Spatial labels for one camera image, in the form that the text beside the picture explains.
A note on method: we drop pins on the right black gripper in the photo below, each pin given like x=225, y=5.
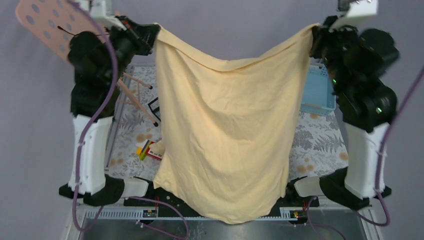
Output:
x=322, y=35

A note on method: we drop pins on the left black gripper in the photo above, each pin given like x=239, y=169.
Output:
x=143, y=36

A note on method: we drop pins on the yellow shirt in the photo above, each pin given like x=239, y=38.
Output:
x=227, y=126

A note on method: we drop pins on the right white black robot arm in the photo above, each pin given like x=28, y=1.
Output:
x=355, y=62

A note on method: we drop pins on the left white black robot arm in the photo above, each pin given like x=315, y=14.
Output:
x=97, y=67

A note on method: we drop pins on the black open brooch case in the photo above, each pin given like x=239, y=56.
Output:
x=154, y=107

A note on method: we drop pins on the light blue plastic basket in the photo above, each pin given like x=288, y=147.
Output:
x=317, y=97

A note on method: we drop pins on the pink perforated music stand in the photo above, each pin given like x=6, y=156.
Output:
x=54, y=22

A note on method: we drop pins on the floral patterned table mat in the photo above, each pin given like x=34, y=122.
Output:
x=318, y=147

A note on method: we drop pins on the small multicolour block toy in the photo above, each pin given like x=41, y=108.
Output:
x=143, y=149

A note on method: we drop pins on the red box with white squares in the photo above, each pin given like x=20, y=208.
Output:
x=155, y=153

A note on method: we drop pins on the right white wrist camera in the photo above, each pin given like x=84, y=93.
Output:
x=355, y=12

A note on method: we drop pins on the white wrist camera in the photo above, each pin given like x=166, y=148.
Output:
x=355, y=12
x=103, y=12

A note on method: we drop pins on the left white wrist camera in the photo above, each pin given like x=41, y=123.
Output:
x=103, y=12

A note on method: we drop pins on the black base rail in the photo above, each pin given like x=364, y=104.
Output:
x=159, y=194

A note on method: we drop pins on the grey slotted cable duct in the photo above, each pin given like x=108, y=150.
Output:
x=147, y=214

